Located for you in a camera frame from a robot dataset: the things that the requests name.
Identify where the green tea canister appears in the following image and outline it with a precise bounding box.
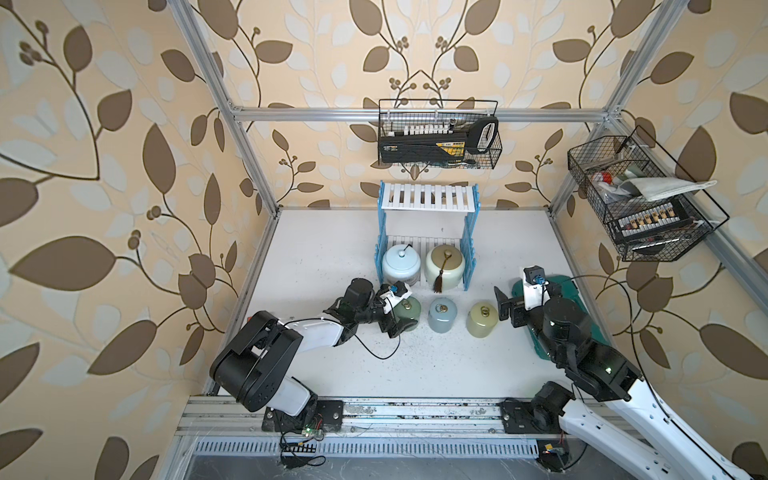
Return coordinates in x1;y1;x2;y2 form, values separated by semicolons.
393;296;422;324

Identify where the yellow-green tea canister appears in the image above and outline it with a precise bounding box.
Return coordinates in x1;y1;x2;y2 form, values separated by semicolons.
466;301;499;338

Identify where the blue tea canister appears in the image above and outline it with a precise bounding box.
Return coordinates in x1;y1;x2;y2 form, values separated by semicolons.
428;297;458;334

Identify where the blue white wooden shelf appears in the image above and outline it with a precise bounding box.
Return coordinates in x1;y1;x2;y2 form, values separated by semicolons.
374;182;480;290

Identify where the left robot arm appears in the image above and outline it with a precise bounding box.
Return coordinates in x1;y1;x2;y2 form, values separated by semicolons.
209;278;418;437

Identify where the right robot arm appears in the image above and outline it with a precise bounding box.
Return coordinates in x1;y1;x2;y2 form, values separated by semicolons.
494;275;751;479

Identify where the white-blue ceramic jar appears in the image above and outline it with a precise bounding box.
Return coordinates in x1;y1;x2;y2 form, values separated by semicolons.
382;244;421;286

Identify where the cream jar with tassel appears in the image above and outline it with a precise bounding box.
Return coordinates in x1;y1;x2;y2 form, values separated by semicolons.
423;244;466;293

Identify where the paint tube set box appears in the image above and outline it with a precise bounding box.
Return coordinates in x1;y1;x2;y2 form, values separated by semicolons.
615;201;693;240

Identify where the white folded paper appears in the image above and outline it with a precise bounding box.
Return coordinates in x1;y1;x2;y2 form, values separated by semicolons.
618;177;717;202

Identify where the black yellow tool box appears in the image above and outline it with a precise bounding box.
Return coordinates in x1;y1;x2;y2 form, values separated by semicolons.
378;136;466;164

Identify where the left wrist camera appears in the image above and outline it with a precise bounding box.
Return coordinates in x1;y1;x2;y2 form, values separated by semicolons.
377;281;412;314

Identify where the black wire basket right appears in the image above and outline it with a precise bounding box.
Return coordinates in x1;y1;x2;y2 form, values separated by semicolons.
567;126;730;263

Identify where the black wire basket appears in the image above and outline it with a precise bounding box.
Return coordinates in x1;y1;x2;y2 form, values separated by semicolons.
567;126;730;263
377;97;503;169

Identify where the black wire basket back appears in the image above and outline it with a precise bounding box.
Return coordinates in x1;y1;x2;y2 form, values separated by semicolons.
377;97;503;169

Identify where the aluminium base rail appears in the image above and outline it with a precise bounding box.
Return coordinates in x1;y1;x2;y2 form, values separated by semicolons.
173;395;637;440

